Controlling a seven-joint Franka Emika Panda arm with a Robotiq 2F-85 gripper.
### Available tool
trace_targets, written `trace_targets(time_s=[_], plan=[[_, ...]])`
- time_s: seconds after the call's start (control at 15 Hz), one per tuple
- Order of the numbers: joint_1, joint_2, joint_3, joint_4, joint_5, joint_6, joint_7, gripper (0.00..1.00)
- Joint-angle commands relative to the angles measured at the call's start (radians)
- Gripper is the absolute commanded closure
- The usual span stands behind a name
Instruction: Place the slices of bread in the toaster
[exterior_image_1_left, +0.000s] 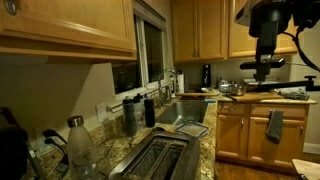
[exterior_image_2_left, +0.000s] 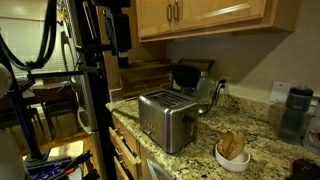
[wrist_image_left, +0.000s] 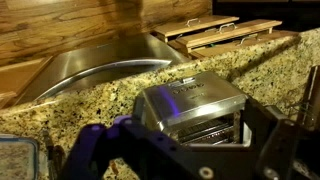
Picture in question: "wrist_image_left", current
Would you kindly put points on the clear blue-rimmed container lid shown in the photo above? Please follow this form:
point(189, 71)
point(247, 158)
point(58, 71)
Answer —
point(18, 158)

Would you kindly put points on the black spoon on counter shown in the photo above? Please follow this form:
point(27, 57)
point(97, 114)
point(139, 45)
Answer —
point(55, 156)

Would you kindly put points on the stainless steel kitchen sink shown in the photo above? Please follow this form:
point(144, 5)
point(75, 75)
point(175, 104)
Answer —
point(86, 67)

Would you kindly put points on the stainless steel two-slot toaster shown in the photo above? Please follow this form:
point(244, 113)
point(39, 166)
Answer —
point(201, 109)

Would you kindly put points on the open wooden drawer stack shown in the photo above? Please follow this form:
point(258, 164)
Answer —
point(213, 35)

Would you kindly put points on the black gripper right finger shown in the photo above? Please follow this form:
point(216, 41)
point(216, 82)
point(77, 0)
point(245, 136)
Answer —
point(285, 149)

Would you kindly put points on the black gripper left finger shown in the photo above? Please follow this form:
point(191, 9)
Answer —
point(145, 151)

